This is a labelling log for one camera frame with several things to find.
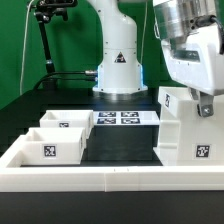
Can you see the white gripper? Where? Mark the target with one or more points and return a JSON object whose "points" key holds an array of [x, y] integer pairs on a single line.
{"points": [[199, 65]]}

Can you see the white drawer cabinet box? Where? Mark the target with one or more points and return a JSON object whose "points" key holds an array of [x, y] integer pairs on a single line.
{"points": [[186, 138]]}

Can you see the white front drawer tray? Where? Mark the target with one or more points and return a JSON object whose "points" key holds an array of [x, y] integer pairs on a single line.
{"points": [[53, 146]]}

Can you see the white drawer tray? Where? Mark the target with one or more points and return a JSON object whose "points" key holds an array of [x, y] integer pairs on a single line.
{"points": [[68, 119], [53, 146]]}

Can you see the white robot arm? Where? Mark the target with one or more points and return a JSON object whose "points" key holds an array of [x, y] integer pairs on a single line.
{"points": [[120, 73]]}

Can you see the white rear drawer tray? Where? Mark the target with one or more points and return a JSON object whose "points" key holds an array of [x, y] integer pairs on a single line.
{"points": [[68, 119]]}

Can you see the white marker tag plate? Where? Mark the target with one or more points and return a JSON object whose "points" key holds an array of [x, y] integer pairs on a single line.
{"points": [[125, 118]]}

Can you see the white U-shaped table frame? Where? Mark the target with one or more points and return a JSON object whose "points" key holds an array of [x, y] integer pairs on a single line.
{"points": [[16, 177]]}

